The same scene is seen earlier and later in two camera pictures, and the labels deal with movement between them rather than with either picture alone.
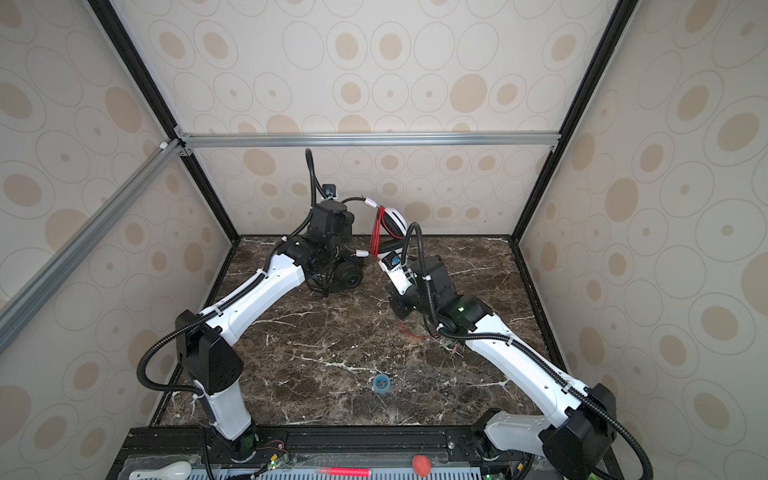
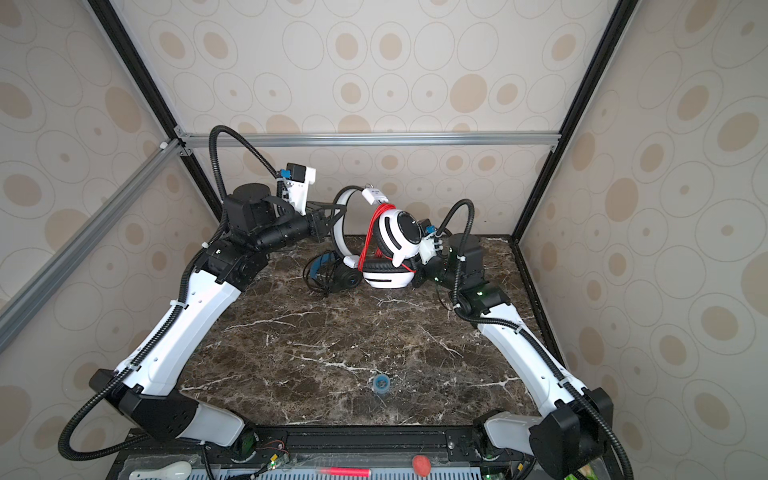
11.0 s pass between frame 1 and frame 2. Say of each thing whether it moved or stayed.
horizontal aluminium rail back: stayed
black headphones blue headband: stayed
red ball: stayed
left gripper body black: moved
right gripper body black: moved
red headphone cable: moved
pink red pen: stayed
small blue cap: stayed
